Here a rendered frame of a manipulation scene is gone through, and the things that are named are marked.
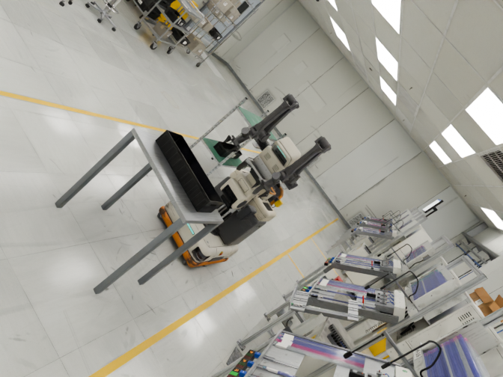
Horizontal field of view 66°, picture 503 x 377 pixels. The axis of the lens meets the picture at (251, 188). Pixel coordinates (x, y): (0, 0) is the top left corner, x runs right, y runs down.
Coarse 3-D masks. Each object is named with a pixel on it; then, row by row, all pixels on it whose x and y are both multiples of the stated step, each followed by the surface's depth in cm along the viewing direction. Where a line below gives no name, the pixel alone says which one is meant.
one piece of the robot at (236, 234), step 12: (252, 204) 351; (264, 204) 354; (276, 204) 363; (228, 216) 359; (252, 216) 351; (264, 216) 346; (216, 228) 361; (228, 228) 359; (240, 228) 354; (252, 228) 356; (228, 240) 358; (240, 240) 370
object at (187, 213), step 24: (120, 144) 244; (144, 144) 238; (96, 168) 251; (144, 168) 286; (168, 168) 243; (72, 192) 257; (120, 192) 294; (168, 192) 226; (192, 216) 228; (216, 216) 255; (192, 240) 264; (168, 264) 274; (96, 288) 242
